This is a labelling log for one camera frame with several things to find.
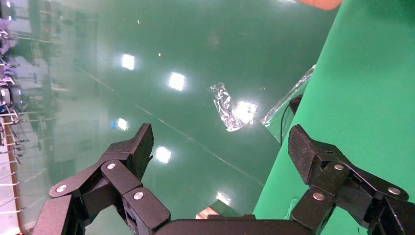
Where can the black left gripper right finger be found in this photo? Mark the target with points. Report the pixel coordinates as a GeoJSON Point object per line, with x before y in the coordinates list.
{"type": "Point", "coordinates": [327, 175]}

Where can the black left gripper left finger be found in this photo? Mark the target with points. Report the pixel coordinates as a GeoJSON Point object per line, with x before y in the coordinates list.
{"type": "Point", "coordinates": [120, 175]}

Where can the blue tape piece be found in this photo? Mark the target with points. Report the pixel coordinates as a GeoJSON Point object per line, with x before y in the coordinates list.
{"type": "Point", "coordinates": [112, 124]}

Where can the wooden board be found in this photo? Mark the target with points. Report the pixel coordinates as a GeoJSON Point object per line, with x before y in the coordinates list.
{"type": "Point", "coordinates": [207, 214]}

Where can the crumpled clear plastic bag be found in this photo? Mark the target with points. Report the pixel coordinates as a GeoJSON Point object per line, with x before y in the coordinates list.
{"type": "Point", "coordinates": [225, 107]}

